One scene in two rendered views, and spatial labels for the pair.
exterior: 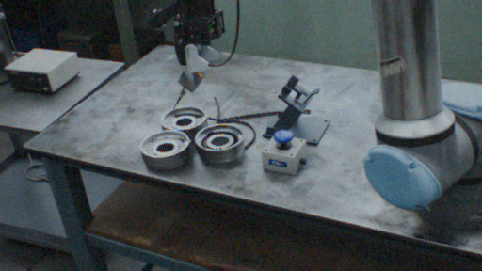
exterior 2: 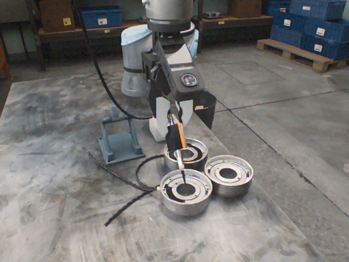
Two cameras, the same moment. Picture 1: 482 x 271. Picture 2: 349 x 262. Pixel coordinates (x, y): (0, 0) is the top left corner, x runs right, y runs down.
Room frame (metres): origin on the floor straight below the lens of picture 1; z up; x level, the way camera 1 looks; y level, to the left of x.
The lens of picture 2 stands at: (1.53, 0.40, 1.24)
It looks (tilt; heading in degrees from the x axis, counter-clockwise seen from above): 31 degrees down; 221
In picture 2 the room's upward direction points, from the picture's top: straight up
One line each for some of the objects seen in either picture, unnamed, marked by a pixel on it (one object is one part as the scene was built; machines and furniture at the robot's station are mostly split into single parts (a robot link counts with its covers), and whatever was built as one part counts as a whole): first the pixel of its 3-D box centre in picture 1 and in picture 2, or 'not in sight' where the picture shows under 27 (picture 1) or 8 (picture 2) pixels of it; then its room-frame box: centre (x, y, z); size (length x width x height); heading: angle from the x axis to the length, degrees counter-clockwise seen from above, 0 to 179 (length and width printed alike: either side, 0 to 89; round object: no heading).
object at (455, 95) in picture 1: (462, 127); (140, 45); (0.83, -0.37, 0.97); 0.13 x 0.12 x 0.14; 129
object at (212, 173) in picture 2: (166, 151); (227, 176); (1.08, 0.17, 0.82); 0.08 x 0.08 x 0.02
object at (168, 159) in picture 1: (166, 151); (227, 176); (1.08, 0.17, 0.82); 0.10 x 0.10 x 0.04
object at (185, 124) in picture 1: (184, 125); (185, 192); (1.18, 0.13, 0.82); 0.10 x 0.10 x 0.04
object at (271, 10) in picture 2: not in sight; (277, 7); (-3.32, -1.62, 0.56); 0.52 x 0.38 x 0.22; 148
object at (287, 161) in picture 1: (286, 154); (164, 125); (1.01, -0.09, 0.82); 0.08 x 0.07 x 0.05; 61
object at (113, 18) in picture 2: not in sight; (101, 16); (-0.88, -2.99, 0.56); 0.52 x 0.38 x 0.22; 148
